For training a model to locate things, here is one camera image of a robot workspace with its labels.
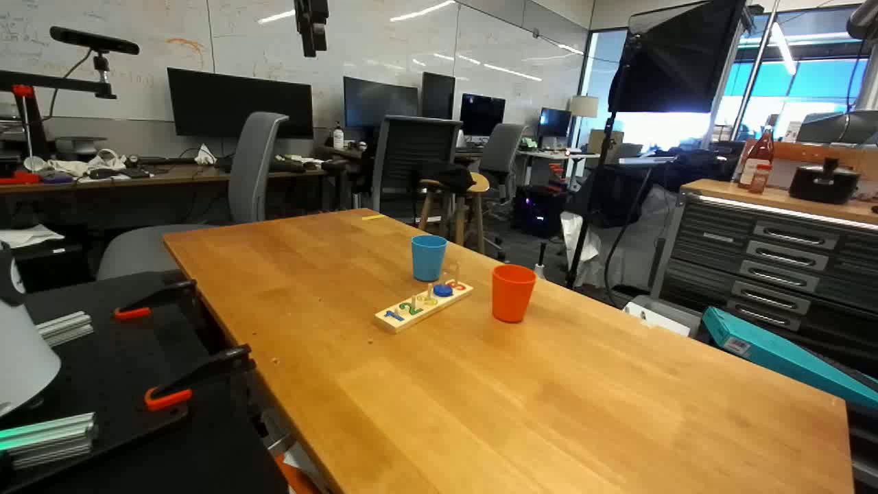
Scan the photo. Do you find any black light stand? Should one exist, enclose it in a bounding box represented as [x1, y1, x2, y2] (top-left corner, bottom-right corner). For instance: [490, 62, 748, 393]
[562, 108, 626, 290]

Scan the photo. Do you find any wooden stool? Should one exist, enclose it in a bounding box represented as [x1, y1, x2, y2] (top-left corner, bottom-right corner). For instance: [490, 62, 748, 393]
[418, 168, 495, 256]

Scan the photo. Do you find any black high back chair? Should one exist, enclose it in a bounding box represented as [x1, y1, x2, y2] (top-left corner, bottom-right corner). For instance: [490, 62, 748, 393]
[368, 112, 464, 216]

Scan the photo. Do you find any black camera on stand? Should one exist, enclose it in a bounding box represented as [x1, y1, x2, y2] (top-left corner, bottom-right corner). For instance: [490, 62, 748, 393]
[46, 24, 143, 101]

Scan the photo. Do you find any wooden number puzzle board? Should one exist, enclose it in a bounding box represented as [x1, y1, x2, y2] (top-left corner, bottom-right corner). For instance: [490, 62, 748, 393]
[374, 276, 475, 334]

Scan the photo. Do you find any grey office chair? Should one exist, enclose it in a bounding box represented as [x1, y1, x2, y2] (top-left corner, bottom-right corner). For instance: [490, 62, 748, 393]
[97, 109, 292, 282]

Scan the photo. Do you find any red bottle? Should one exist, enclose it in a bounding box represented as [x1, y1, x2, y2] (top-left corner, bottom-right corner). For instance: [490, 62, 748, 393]
[735, 127, 779, 197]

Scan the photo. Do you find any grey plastic box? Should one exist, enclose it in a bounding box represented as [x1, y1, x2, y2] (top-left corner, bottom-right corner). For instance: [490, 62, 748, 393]
[624, 293, 706, 340]

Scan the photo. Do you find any aluminium rail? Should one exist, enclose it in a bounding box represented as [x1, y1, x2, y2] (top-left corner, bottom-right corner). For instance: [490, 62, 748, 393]
[0, 409, 99, 471]
[34, 308, 97, 348]

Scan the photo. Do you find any small black monitor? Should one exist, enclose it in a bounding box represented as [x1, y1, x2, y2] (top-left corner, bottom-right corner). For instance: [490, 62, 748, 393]
[459, 91, 507, 139]

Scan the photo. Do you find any orange plastic cup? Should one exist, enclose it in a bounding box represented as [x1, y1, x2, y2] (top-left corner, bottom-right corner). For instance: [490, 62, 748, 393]
[488, 264, 541, 326]

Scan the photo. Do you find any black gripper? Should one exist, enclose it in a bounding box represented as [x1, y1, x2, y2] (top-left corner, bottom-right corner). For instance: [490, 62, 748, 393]
[294, 0, 331, 60]

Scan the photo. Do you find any black softbox light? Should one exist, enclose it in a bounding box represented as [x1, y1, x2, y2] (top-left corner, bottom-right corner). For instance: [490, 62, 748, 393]
[607, 0, 752, 114]

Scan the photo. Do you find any wooden work desk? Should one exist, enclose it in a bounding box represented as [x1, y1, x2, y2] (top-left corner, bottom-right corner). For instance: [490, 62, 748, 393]
[0, 160, 352, 235]

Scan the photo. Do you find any teal case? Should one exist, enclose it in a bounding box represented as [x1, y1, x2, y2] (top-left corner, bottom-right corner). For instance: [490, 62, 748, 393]
[699, 305, 878, 416]

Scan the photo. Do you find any grey drawer tool cabinet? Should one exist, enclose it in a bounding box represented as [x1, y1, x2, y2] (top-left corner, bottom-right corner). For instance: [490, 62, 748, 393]
[652, 175, 878, 368]

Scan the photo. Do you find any large black monitor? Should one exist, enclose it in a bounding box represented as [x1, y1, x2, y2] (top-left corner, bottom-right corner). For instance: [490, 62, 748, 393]
[164, 65, 315, 142]

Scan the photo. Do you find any black clamp orange handle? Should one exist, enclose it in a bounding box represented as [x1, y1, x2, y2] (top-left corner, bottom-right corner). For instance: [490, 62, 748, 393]
[141, 344, 259, 414]
[112, 276, 200, 324]

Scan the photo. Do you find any black pot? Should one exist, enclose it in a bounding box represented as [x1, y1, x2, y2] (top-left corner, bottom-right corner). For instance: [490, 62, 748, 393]
[787, 156, 861, 205]

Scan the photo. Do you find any black computer monitor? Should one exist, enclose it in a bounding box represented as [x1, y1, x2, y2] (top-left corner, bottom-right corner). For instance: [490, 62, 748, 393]
[340, 73, 422, 131]

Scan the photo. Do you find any blue plastic cup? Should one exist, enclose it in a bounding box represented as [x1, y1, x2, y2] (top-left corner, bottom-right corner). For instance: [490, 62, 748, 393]
[408, 234, 451, 286]

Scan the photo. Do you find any white lamp shade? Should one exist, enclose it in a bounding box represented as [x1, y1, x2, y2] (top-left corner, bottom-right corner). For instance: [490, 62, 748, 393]
[565, 94, 600, 120]

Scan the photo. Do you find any grey swivel chair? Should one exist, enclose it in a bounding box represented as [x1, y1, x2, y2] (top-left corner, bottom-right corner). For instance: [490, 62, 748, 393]
[475, 120, 527, 209]

